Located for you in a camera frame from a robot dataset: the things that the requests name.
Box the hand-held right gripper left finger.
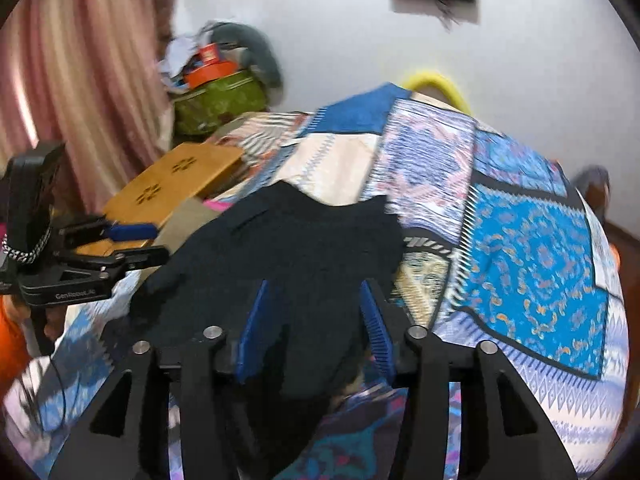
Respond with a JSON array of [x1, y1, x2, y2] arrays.
[[47, 280, 273, 480]]

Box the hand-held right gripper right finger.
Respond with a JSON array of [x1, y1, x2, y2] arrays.
[[359, 279, 578, 480]]

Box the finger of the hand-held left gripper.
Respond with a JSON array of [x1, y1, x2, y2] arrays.
[[100, 246, 171, 279], [60, 215, 158, 252]]

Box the black pants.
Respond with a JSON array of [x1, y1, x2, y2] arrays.
[[129, 180, 406, 411]]

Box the tan cloth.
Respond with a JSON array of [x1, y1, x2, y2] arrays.
[[160, 197, 223, 252]]

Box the wooden lap desk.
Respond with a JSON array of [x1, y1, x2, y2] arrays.
[[75, 142, 246, 256]]

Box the pink striped curtain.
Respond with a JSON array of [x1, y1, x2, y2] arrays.
[[0, 0, 176, 221]]

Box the green patterned bag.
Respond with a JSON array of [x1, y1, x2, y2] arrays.
[[172, 72, 268, 136]]

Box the blue patchwork quilt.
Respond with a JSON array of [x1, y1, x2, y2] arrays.
[[5, 82, 631, 480]]

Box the orange box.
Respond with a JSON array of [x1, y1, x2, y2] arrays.
[[182, 44, 238, 88]]

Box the yellow round cushion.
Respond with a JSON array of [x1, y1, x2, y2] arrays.
[[402, 72, 473, 113]]

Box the black cable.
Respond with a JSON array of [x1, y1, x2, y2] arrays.
[[20, 305, 69, 433]]

